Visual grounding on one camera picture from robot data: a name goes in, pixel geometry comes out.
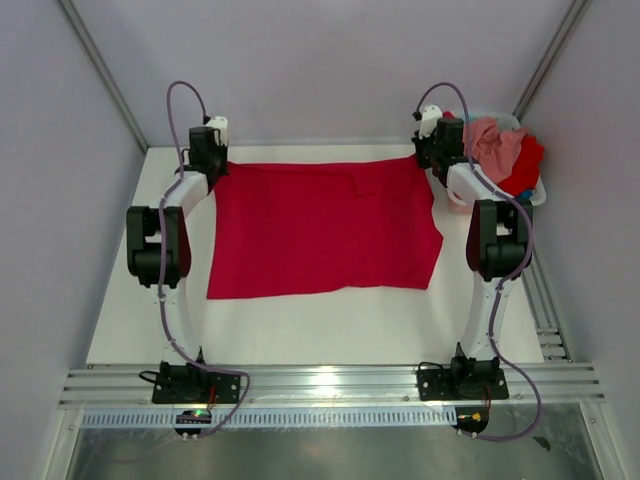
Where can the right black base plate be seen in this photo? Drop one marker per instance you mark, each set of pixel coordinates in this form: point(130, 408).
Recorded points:
point(481, 381)

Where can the bright red t shirt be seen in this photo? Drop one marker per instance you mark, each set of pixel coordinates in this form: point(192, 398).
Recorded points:
point(525, 167)

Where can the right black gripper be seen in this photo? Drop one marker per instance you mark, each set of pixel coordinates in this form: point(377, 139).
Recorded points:
point(423, 163)

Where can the controller board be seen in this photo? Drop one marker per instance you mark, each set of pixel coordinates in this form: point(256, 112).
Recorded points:
point(471, 420)
point(192, 422)

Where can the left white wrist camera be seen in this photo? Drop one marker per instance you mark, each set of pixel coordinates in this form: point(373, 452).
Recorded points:
point(220, 127)

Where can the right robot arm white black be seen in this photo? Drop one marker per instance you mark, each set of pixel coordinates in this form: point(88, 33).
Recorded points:
point(497, 251)

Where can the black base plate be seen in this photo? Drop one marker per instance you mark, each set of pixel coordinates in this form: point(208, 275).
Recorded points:
point(225, 387)
point(481, 381)

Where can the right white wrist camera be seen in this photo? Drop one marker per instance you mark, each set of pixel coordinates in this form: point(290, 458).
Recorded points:
point(427, 118)

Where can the left controller board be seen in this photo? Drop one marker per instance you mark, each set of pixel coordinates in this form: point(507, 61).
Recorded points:
point(192, 422)

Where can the aluminium side rail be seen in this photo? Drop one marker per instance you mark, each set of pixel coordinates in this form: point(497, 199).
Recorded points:
point(551, 338)

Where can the corner aluminium post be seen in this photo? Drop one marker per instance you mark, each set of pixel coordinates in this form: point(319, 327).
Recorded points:
point(82, 34)
point(553, 51)

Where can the grey slotted cable duct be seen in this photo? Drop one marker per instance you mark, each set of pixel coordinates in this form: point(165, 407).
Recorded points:
point(271, 417)

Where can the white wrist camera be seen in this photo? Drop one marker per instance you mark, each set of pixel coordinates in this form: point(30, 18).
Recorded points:
point(427, 118)
point(220, 127)

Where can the left corner aluminium post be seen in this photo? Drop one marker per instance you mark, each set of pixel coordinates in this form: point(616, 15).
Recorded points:
point(82, 34)

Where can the right controller board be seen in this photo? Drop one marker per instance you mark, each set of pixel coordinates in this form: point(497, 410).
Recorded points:
point(471, 420)

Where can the crimson red t shirt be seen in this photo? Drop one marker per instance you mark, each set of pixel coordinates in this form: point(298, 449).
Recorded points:
point(294, 229)

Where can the salmon pink t shirt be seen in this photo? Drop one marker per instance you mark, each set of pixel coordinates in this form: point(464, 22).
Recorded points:
point(494, 149)

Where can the white plastic laundry basket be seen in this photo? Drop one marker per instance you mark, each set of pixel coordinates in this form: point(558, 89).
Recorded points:
point(537, 197)

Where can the right corner aluminium post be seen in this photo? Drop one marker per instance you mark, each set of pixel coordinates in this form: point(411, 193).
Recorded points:
point(553, 51)

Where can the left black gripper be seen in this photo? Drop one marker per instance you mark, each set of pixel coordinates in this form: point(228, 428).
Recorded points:
point(223, 170)

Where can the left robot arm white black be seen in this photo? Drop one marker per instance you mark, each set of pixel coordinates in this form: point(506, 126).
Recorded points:
point(159, 256)

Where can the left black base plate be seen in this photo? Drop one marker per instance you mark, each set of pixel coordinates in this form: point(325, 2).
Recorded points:
point(225, 387)

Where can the aluminium front rail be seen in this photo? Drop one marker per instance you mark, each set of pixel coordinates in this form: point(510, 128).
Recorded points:
point(330, 386)

